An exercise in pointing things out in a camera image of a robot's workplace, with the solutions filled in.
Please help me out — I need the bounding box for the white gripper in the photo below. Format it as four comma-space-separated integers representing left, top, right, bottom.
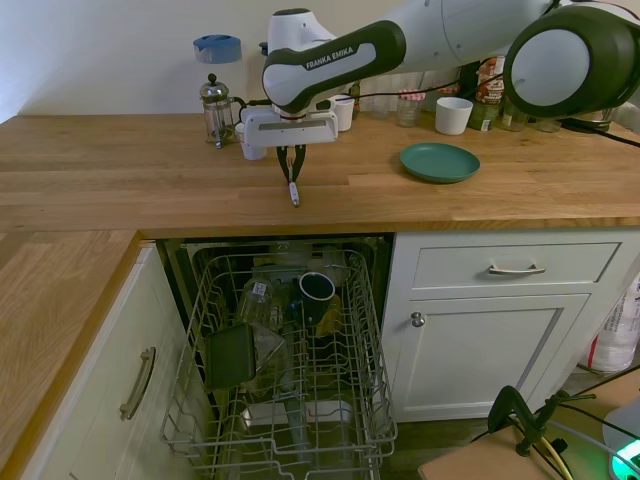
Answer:
238, 103, 340, 184

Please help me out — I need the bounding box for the fork with white handle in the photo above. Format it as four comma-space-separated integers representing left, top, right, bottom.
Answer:
279, 158, 302, 209

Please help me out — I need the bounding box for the dishwasher with open door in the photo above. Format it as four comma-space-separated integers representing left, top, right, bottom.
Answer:
155, 234, 396, 480

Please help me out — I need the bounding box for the small white printed cup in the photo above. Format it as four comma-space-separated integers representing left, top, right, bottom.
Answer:
234, 122, 269, 161

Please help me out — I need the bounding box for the glass French press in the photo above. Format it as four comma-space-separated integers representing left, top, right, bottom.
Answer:
199, 73, 249, 150

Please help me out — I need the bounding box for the glass jar checkered lid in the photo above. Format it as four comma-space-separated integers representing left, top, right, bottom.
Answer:
396, 87, 427, 129

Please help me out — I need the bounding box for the clear pitcher light blue lid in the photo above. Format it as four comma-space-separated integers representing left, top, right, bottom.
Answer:
192, 33, 245, 116

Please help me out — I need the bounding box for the dark blue mug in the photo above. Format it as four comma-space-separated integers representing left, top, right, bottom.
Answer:
298, 272, 337, 327

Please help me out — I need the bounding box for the green plate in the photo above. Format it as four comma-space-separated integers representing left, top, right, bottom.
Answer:
398, 142, 482, 185

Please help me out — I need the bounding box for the glass jar with label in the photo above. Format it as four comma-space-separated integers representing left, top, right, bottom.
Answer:
234, 278, 284, 331

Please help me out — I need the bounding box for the yellow plastic item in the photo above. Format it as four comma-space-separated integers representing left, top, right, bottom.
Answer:
314, 294, 346, 337

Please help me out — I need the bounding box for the tall empty glass jar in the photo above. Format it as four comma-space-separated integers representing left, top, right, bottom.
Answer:
433, 66, 461, 90

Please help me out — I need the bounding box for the clear glass bowl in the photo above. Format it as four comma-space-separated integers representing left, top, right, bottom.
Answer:
247, 322, 294, 396

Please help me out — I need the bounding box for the white drawer front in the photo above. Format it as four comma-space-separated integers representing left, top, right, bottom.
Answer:
412, 242, 623, 290

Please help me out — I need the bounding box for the black bottle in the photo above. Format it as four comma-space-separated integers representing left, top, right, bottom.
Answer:
458, 62, 481, 99

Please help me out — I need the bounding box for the dark square container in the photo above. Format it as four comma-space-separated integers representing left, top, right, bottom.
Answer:
203, 322, 258, 391

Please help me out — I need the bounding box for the jar with printed label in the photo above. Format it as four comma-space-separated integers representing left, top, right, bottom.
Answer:
467, 55, 507, 133

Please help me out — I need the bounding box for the cream cabinet door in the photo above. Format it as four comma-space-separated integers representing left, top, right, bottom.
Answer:
22, 244, 216, 480

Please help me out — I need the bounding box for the white cabinet door with knob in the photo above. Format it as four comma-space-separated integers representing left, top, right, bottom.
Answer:
394, 292, 594, 411

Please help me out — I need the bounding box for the black clamp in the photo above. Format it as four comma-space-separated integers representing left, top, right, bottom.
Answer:
487, 384, 599, 457

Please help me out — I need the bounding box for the plywood board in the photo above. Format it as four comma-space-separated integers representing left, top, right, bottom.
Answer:
417, 419, 566, 480

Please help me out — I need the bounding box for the white printed plastic bag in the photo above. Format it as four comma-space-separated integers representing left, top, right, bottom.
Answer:
584, 272, 640, 374

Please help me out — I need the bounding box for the white device green light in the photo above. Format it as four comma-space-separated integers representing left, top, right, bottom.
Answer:
602, 402, 640, 480

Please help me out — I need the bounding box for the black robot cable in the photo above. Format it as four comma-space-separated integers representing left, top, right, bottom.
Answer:
238, 74, 464, 112

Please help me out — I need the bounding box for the grey wire dishwasher rack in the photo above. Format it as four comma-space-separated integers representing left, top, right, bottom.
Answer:
159, 249, 399, 480

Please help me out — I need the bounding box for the metal drawer handle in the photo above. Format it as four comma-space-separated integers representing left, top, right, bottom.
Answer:
488, 263, 547, 277

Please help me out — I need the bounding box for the long metal cabinet handle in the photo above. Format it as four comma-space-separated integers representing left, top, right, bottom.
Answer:
118, 346, 157, 421

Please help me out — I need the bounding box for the black power cable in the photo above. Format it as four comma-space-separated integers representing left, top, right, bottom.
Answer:
559, 118, 640, 149

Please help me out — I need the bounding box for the white cable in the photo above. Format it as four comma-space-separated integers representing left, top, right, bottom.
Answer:
549, 422, 617, 455

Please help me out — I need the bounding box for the yellow cable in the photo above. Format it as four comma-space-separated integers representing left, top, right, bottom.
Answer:
544, 434, 576, 480

